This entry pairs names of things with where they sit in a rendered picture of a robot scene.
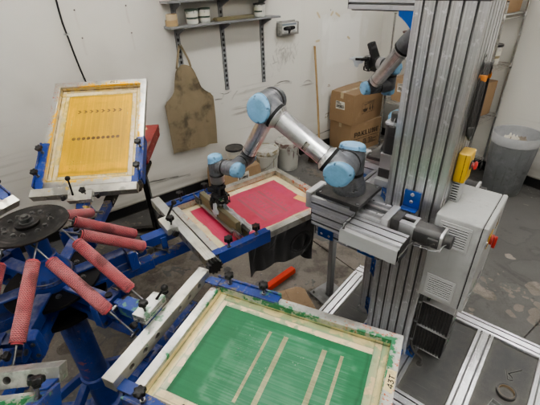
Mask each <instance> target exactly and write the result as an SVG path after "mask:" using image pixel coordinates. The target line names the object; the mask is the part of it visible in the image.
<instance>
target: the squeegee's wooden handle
mask: <svg viewBox="0 0 540 405"><path fill-rule="evenodd" d="M199 197H200V199H201V201H202V204H203V205H204V206H205V207H207V208H208V209H209V210H210V211H211V212H212V209H211V206H210V196H209V195H208V194H206V193H205V192H204V191H201V192H199ZM217 209H218V211H219V214H218V215H217V217H218V218H219V219H221V220H222V221H223V222H224V223H225V224H226V225H227V226H229V228H230V229H231V228H234V229H235V230H236V231H238V232H239V233H240V234H241V224H240V221H239V220H238V219H236V218H235V217H234V216H233V215H231V214H230V213H229V212H228V211H226V210H225V209H224V208H223V207H221V206H220V205H219V207H218V206H217ZM212 213H213V212H212Z"/></svg>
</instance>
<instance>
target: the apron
mask: <svg viewBox="0 0 540 405"><path fill-rule="evenodd" d="M180 48H181V49H182V51H183V53H184V55H185V56H186V58H187V60H188V63H189V65H190V66H188V65H185V64H183V65H181V66H180V67H178V57H179V51H180ZM175 69H177V70H176V72H175V80H174V94H173V95H172V97H171V98H170V99H169V100H168V101H167V102H166V106H165V108H166V115H167V120H168V124H169V129H170V137H171V141H172V146H173V151H174V154H175V153H181V152H185V151H187V150H190V149H193V148H202V147H206V146H207V145H209V144H213V143H218V142H217V128H216V117H215V103H214V97H213V96H212V95H211V93H210V92H208V91H206V90H204V89H203V88H202V87H201V85H200V83H199V81H198V77H197V76H196V74H195V72H194V70H193V68H192V67H191V63H190V60H189V58H188V56H187V54H186V52H185V50H184V49H183V47H182V45H181V44H179V45H178V53H177V60H176V68H175Z"/></svg>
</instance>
